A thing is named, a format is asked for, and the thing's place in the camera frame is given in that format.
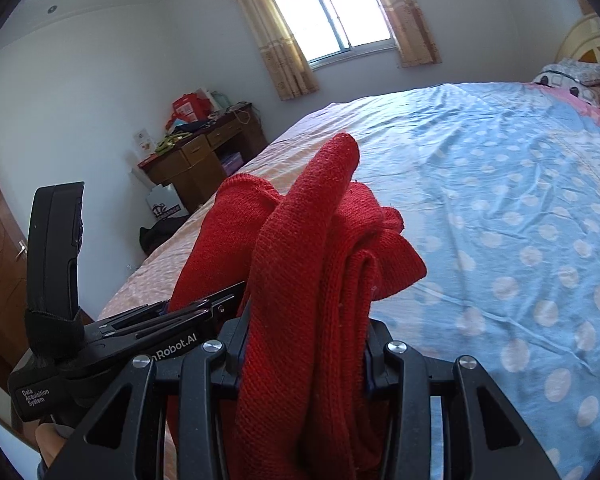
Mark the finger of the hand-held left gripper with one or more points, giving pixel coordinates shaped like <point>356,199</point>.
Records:
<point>225,312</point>
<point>215,294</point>

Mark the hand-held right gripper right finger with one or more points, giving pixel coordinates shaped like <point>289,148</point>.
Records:
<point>380,360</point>

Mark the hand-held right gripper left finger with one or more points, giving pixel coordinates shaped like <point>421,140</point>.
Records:
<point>230,360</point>

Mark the red knitted sweater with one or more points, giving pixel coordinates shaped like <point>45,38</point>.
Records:
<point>305,260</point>

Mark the person's left hand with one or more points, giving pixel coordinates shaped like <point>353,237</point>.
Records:
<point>47,442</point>

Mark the brown wooden door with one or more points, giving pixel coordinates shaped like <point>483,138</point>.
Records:
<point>0,285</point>

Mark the black bag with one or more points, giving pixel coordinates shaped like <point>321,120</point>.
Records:
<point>160,235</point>

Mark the white paper bag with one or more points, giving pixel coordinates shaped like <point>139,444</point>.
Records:
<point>166,202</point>

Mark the pink storage box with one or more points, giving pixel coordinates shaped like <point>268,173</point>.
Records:
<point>231,164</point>

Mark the brown wooden desk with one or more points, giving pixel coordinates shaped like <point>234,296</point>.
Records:
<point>200,160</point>

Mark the white printed box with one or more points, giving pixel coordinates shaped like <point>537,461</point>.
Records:
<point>142,142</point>

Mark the green cloth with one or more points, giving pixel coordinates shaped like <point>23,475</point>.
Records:
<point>170,142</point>

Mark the polka dot bed sheet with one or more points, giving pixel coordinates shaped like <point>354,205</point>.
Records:
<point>480,210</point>

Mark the red gift box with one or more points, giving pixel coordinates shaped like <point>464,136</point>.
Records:
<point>190,106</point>

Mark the beige patterned curtain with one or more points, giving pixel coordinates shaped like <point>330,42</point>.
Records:
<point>410,20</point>
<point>275,35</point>

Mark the window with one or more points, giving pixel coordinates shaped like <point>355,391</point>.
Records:
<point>332,7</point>

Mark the pink blanket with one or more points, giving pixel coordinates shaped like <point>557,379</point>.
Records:
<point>592,107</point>

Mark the light printed pillow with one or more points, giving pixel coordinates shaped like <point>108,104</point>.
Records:
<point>572,71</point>

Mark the cream wooden headboard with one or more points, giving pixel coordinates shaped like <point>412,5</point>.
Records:
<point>585,40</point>

